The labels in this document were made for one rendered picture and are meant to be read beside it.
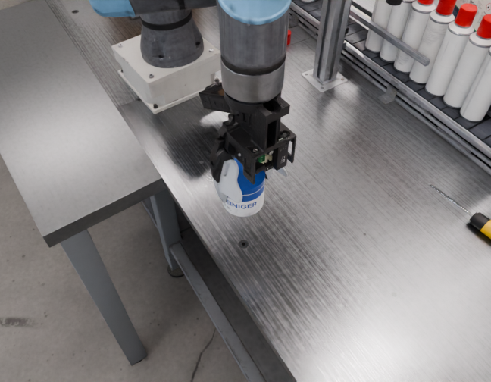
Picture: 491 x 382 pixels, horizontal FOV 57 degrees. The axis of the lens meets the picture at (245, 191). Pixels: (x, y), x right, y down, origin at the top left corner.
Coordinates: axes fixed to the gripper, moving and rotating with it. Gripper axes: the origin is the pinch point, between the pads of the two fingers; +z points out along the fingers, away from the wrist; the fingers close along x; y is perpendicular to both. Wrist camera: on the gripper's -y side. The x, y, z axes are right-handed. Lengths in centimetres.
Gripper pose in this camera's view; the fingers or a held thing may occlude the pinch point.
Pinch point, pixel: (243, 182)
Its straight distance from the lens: 71.5
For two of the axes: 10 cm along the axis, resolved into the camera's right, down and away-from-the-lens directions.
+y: 5.8, 6.2, -5.2
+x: 8.1, -4.5, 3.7
